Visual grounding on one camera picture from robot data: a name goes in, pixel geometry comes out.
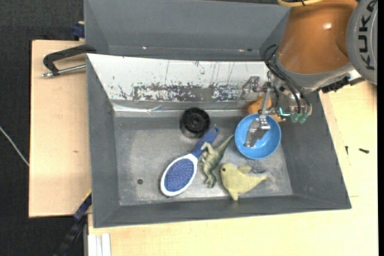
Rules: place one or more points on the blue and white hairbrush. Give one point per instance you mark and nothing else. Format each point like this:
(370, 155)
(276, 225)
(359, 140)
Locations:
(179, 175)

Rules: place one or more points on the green toy dinosaur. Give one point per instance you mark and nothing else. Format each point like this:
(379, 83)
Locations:
(211, 160)

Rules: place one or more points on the small black screw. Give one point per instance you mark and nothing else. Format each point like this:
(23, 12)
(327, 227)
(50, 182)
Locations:
(364, 150)

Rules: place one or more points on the yellow-green plush fish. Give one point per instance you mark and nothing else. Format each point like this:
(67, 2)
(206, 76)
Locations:
(237, 180)

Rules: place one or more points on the orange rounded object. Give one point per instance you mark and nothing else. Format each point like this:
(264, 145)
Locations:
(255, 106)

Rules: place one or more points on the blue bowl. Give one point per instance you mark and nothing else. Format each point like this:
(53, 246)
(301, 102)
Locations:
(270, 144)

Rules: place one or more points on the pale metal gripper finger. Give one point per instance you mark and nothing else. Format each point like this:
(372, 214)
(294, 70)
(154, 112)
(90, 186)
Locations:
(251, 135)
(265, 123)

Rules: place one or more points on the pale wood flat board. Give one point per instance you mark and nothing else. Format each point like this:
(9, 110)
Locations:
(57, 135)

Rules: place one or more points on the grey metal bin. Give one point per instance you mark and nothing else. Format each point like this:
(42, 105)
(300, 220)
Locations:
(144, 153)

